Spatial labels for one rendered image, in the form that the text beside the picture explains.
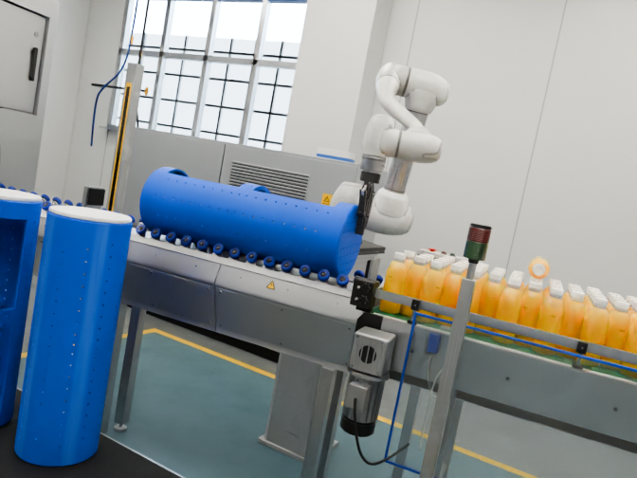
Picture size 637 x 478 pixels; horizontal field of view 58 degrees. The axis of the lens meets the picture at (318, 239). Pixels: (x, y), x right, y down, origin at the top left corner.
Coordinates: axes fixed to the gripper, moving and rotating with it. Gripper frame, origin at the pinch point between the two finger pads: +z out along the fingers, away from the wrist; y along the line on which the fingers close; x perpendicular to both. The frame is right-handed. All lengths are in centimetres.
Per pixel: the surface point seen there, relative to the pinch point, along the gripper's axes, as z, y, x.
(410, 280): 13.9, -14.5, -25.4
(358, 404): 51, -42, -23
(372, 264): 12.5, -6.9, -8.9
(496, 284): 9, -13, -53
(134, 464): 101, -37, 57
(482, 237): -6, -41, -48
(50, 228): 19, -60, 89
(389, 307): 24.2, -18.2, -20.7
